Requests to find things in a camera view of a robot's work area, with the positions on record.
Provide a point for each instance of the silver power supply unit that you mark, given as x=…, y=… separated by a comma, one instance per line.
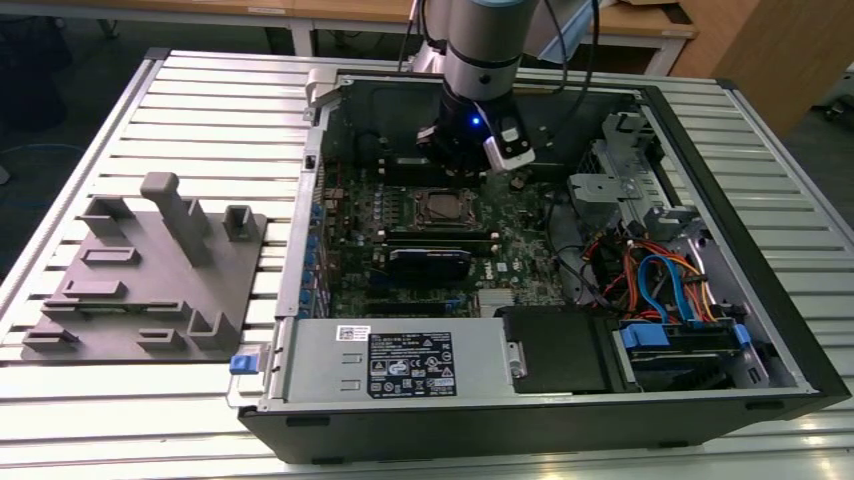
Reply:
x=320, y=360

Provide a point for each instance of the hard disk in blue carrier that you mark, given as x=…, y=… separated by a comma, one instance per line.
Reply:
x=643, y=337

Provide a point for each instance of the green motherboard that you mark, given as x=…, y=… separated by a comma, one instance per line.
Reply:
x=527, y=240

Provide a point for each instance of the blue case latch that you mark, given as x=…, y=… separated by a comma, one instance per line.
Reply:
x=242, y=365

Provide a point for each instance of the wooden cabinet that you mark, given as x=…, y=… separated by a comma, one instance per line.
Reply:
x=767, y=50

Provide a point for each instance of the black bay cover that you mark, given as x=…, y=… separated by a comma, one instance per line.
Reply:
x=560, y=350

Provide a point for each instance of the round coin battery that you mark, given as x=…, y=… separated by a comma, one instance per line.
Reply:
x=519, y=180

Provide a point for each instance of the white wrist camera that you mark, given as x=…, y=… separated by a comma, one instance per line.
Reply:
x=510, y=155

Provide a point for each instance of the black RAM slot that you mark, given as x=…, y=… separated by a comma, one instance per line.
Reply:
x=399, y=170
x=434, y=232
x=400, y=176
x=434, y=236
x=394, y=165

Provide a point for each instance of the CPU socket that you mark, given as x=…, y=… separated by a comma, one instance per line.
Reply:
x=416, y=224

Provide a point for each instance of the black PC case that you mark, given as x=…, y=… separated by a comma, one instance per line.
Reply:
x=467, y=435

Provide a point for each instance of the grey parts rack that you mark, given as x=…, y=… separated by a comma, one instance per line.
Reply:
x=167, y=300

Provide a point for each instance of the metal disk bay cage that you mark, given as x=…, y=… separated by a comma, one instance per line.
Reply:
x=600, y=187

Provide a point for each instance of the silver CPU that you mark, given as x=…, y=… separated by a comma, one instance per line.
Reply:
x=446, y=205

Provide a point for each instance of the graphics card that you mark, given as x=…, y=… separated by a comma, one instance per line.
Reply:
x=427, y=265

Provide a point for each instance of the wooden desk white legs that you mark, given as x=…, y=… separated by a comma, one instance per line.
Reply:
x=354, y=9
x=200, y=7

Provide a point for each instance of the silver chipset heatsink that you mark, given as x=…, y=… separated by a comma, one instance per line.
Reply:
x=496, y=298

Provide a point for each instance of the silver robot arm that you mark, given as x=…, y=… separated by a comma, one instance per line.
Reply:
x=483, y=50

